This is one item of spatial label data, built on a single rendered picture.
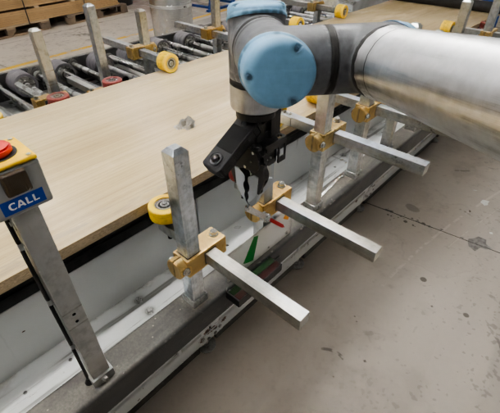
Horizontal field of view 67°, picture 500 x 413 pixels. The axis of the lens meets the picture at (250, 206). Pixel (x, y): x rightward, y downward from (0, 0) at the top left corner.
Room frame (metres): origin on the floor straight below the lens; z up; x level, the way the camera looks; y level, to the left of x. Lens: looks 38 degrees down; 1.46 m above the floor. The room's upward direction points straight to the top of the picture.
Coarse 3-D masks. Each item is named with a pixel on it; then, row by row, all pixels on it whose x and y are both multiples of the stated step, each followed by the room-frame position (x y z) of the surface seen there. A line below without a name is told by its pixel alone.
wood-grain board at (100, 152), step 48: (96, 96) 1.38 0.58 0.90; (144, 96) 1.38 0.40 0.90; (192, 96) 1.38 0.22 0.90; (48, 144) 1.01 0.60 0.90; (96, 144) 1.01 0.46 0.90; (144, 144) 1.01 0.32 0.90; (192, 144) 1.01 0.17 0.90; (96, 192) 0.76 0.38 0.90; (144, 192) 0.76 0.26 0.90; (0, 240) 0.59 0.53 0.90; (96, 240) 0.62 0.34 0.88; (0, 288) 0.47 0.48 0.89
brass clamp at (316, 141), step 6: (336, 126) 0.98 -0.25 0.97; (342, 126) 0.99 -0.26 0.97; (312, 132) 0.95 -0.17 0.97; (318, 132) 0.95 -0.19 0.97; (330, 132) 0.95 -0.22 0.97; (306, 138) 0.94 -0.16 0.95; (312, 138) 0.93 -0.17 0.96; (318, 138) 0.92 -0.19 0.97; (324, 138) 0.93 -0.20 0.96; (330, 138) 0.95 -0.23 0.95; (306, 144) 0.94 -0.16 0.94; (312, 144) 0.93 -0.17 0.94; (318, 144) 0.91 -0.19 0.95; (324, 144) 0.92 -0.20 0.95; (330, 144) 0.95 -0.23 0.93; (312, 150) 0.93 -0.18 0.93; (318, 150) 0.92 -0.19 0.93; (324, 150) 0.93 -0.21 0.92
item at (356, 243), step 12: (276, 204) 0.78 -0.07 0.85; (288, 204) 0.76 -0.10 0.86; (300, 216) 0.73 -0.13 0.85; (312, 216) 0.72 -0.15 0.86; (312, 228) 0.70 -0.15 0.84; (324, 228) 0.68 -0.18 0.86; (336, 228) 0.67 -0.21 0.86; (336, 240) 0.65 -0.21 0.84; (348, 240) 0.63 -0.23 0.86; (360, 240) 0.63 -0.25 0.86; (360, 252) 0.61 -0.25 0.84; (372, 252) 0.59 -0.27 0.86
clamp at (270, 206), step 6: (276, 186) 0.83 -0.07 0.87; (288, 186) 0.83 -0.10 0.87; (276, 192) 0.80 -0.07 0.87; (282, 192) 0.80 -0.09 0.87; (288, 192) 0.81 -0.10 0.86; (276, 198) 0.78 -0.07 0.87; (258, 204) 0.75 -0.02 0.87; (264, 204) 0.75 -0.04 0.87; (270, 204) 0.76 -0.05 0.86; (258, 210) 0.74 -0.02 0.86; (264, 210) 0.74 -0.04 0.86; (270, 210) 0.76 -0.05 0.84; (252, 216) 0.74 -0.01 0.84
